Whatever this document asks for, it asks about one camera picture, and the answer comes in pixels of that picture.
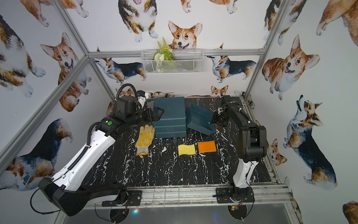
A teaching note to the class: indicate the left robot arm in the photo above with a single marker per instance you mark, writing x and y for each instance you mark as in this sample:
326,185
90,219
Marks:
64,189

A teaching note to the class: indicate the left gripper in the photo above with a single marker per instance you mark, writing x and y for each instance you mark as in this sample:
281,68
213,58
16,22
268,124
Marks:
152,114

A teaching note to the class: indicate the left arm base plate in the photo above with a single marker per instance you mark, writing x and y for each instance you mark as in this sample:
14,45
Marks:
131,197

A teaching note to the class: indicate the artificial fern with flower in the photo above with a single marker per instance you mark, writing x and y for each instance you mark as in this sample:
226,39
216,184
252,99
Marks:
163,56

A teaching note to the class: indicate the yellow work glove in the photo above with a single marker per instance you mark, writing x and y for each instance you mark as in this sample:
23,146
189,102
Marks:
145,139

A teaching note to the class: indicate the aluminium front rail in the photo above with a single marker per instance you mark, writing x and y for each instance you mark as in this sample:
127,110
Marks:
187,196

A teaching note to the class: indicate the teal pulled-out drawer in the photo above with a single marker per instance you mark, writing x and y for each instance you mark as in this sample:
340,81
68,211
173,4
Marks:
199,119

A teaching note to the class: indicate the yellow green sponge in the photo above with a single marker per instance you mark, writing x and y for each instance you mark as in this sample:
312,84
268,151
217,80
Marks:
186,150

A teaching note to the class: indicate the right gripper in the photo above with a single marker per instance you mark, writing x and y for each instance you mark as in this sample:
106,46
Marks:
215,119

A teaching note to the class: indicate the white wire wall basket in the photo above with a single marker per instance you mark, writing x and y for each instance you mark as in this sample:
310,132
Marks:
185,62

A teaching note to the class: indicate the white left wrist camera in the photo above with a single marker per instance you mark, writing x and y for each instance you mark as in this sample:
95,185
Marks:
142,98

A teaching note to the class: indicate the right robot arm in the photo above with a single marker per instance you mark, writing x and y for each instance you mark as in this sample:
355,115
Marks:
251,148

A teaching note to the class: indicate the orange sponge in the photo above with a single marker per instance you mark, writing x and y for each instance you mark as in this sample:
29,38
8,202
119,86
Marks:
206,147

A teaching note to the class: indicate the teal drawer cabinet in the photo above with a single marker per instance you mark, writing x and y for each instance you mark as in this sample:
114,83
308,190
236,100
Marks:
172,123

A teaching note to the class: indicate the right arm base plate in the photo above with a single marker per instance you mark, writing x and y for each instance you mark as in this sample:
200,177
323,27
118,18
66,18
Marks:
234,195

